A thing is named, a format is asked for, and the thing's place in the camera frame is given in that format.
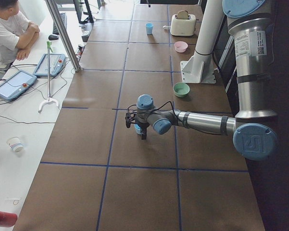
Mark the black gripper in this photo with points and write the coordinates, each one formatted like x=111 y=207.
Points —
x=143 y=126

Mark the light blue cup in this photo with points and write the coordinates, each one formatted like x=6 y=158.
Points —
x=149 y=28
x=137 y=129

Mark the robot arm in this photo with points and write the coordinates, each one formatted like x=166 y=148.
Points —
x=247 y=21

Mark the blue tape strip centre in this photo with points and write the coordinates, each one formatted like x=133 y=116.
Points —
x=120 y=7

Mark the green bowl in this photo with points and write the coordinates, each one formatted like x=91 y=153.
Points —
x=181 y=89

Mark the blue tape strip middle row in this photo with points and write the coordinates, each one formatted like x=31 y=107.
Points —
x=120 y=109

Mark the blue tape strip crosswise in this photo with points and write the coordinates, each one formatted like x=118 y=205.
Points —
x=141 y=167

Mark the pink bowl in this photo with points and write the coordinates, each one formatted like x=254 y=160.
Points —
x=180 y=46

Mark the teach pendant far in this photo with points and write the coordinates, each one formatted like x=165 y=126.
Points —
x=57 y=62

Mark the teach pendant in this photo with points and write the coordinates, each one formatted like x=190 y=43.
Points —
x=57 y=62
x=16 y=85

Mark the cream toaster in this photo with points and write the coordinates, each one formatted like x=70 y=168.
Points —
x=183 y=27

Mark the black monitor stand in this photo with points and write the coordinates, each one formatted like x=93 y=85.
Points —
x=83 y=11

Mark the metal stand with green clip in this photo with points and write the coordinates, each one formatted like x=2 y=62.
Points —
x=49 y=99

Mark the toast slice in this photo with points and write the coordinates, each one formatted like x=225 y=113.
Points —
x=183 y=14

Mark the black computer mouse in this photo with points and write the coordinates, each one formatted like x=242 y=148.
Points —
x=53 y=37

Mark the white paper cup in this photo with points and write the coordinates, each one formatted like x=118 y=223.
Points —
x=15 y=144

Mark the teach pendant near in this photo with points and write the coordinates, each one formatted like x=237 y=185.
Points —
x=16 y=85

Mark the blue tape strip lengthwise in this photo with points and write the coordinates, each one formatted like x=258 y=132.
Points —
x=176 y=148

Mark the seated person white shirt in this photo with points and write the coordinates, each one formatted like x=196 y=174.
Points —
x=17 y=33

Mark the red object at edge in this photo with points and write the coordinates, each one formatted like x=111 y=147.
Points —
x=7 y=219

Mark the aluminium frame post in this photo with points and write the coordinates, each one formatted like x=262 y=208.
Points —
x=54 y=12

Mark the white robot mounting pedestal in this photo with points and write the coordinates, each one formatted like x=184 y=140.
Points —
x=200 y=68

